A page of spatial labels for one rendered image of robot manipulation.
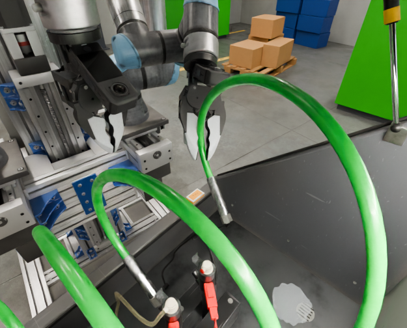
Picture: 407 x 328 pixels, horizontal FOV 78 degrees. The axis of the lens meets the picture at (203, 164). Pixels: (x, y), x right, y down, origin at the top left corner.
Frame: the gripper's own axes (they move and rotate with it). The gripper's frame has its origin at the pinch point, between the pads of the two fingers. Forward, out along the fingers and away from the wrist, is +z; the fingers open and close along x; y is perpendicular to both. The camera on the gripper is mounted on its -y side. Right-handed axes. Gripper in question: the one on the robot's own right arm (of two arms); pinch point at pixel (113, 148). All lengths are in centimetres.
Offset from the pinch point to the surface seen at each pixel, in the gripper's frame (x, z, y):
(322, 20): -586, 69, 173
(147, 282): 8.8, 13.8, -18.3
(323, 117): -3.2, -17.5, -33.4
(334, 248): -30, 27, -39
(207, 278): 1.9, 13.1, -25.5
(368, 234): -0.2, -10.9, -40.1
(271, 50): -370, 83, 164
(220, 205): -9.2, 9.5, -19.0
